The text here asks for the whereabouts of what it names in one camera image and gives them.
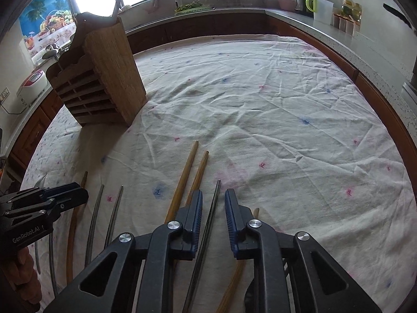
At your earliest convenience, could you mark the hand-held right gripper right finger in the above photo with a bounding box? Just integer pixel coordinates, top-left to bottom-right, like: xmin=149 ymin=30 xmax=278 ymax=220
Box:
xmin=224 ymin=188 xmax=382 ymax=313

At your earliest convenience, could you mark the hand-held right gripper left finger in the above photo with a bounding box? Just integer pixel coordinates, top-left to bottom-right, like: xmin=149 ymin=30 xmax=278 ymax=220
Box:
xmin=44 ymin=189 xmax=204 ymax=313

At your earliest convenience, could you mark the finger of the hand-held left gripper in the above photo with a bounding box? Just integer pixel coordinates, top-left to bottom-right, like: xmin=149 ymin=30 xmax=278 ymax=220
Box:
xmin=0 ymin=183 xmax=83 ymax=208
xmin=3 ymin=190 xmax=89 ymax=226

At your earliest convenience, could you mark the metal chopstick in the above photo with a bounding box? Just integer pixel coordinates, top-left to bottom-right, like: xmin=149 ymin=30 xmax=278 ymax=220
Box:
xmin=84 ymin=184 xmax=105 ymax=268
xmin=182 ymin=179 xmax=222 ymax=313
xmin=104 ymin=185 xmax=125 ymax=249

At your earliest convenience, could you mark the wooden chopstick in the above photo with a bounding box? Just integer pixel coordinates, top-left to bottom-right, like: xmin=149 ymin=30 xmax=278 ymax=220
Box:
xmin=215 ymin=207 xmax=260 ymax=313
xmin=66 ymin=171 xmax=89 ymax=285
xmin=164 ymin=141 xmax=199 ymax=225
xmin=185 ymin=151 xmax=210 ymax=208

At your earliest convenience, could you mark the wooden utensil holder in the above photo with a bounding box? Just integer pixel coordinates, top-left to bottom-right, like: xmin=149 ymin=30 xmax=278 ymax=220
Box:
xmin=45 ymin=11 xmax=148 ymax=128

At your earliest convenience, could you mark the person's left hand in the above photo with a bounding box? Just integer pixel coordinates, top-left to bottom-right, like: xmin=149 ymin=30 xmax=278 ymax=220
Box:
xmin=0 ymin=249 xmax=44 ymax=313

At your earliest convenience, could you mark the thin metal utensil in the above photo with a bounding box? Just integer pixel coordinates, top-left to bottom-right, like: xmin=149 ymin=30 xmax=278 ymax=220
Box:
xmin=34 ymin=242 xmax=42 ymax=275

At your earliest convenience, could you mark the white floral tablecloth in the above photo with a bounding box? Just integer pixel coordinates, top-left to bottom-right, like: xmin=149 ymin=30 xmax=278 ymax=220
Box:
xmin=20 ymin=33 xmax=417 ymax=313

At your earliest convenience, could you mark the red and white rice cooker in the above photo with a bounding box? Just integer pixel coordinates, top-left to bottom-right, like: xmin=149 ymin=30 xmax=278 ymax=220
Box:
xmin=16 ymin=68 xmax=50 ymax=109

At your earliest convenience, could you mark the green colander with vegetables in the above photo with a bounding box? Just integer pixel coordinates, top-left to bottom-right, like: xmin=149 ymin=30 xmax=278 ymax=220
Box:
xmin=174 ymin=3 xmax=205 ymax=14

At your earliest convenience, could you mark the white spice jar set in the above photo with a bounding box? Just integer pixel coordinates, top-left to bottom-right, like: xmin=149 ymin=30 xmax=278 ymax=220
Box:
xmin=331 ymin=15 xmax=356 ymax=37

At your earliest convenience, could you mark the steel electric kettle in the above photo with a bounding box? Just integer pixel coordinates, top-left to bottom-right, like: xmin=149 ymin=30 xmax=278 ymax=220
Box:
xmin=293 ymin=0 xmax=312 ymax=14

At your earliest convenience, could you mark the dark pointed object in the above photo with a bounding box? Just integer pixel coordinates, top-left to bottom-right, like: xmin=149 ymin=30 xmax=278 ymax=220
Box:
xmin=382 ymin=3 xmax=413 ymax=29

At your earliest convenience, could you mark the tropical fruit wall poster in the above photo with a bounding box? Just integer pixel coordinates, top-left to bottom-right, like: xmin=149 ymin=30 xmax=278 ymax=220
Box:
xmin=19 ymin=0 xmax=78 ymax=57

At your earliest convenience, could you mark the white pitcher green handle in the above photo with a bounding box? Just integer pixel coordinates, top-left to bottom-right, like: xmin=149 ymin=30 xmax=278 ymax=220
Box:
xmin=305 ymin=0 xmax=337 ymax=25

